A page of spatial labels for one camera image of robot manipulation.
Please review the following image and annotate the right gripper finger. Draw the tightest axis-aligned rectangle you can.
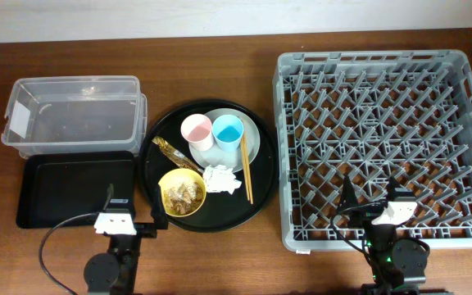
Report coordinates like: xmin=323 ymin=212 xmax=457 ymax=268
xmin=339 ymin=175 xmax=359 ymax=210
xmin=386 ymin=177 xmax=415 ymax=202

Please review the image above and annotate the food scraps and rice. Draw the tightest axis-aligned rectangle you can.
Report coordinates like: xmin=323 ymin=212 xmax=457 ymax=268
xmin=163 ymin=182 xmax=204 ymax=216

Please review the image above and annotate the yellow bowl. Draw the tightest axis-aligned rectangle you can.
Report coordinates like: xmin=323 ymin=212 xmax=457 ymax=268
xmin=158 ymin=168 xmax=207 ymax=217

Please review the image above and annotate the gold snack wrapper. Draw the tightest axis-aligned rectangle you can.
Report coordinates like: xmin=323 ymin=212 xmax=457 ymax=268
xmin=152 ymin=136 xmax=204 ymax=175

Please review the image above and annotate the white napkin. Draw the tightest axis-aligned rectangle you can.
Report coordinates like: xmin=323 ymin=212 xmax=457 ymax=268
xmin=202 ymin=165 xmax=242 ymax=194

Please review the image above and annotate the pink cup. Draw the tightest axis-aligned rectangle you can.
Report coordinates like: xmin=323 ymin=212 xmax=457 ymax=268
xmin=180 ymin=114 xmax=214 ymax=151

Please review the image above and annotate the blue cup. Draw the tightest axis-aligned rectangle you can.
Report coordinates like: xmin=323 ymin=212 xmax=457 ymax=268
xmin=212 ymin=115 xmax=244 ymax=152

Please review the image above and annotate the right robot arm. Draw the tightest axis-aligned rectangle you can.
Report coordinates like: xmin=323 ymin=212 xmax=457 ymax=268
xmin=335 ymin=176 xmax=430 ymax=295

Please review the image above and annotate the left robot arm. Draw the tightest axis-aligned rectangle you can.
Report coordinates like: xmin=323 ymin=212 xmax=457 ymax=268
xmin=84 ymin=185 xmax=169 ymax=294

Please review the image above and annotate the grey dishwasher rack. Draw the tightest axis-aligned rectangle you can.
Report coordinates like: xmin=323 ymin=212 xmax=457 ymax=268
xmin=273 ymin=49 xmax=472 ymax=253

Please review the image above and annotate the black rectangular tray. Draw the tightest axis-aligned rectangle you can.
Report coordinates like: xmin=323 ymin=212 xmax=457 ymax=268
xmin=16 ymin=152 xmax=135 ymax=229

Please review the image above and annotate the round black serving tray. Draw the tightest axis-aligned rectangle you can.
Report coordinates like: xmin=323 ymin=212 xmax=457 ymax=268
xmin=138 ymin=99 xmax=279 ymax=233

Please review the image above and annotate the clear plastic bin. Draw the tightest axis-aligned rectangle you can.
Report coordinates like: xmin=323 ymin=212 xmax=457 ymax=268
xmin=1 ymin=75 xmax=148 ymax=158

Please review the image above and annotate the pale grey plate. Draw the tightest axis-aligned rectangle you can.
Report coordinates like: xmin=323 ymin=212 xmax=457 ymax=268
xmin=188 ymin=108 xmax=261 ymax=173

